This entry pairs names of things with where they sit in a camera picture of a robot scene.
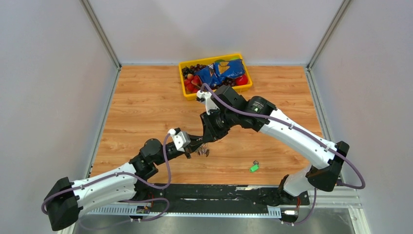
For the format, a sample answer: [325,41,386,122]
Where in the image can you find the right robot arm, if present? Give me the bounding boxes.
[196,86,349,204]

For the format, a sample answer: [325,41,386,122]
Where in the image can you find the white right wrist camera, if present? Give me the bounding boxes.
[196,90,219,115]

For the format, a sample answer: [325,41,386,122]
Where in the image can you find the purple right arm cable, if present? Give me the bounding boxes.
[200,83,366,226]

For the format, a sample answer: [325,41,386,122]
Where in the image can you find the large metal keyring with keys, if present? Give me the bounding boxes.
[194,137,210,157]

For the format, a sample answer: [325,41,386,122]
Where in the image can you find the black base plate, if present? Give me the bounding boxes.
[132,184,310,214]

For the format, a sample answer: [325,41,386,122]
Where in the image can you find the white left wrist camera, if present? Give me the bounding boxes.
[168,129,190,152]

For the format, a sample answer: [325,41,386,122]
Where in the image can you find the dark grape bunch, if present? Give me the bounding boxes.
[181,64,206,77]

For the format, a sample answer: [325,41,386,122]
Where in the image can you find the yellow plastic bin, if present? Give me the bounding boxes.
[178,54,253,100]

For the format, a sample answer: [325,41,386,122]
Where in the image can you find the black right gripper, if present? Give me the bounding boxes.
[200,107,238,144]

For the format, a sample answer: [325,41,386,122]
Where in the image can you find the green tagged key bunch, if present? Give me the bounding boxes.
[249,160,260,173]

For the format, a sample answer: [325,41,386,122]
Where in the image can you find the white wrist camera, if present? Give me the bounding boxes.
[168,129,190,152]
[196,90,219,115]

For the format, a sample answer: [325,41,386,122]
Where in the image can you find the red strawberries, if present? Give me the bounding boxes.
[184,73,202,94]

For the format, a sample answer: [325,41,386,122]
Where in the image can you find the blue snack bag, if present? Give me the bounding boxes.
[195,58,246,88]

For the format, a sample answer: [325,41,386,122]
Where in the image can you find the red tomato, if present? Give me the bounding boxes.
[235,74,248,86]

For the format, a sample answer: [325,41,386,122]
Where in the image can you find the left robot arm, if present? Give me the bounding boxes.
[41,132,204,231]

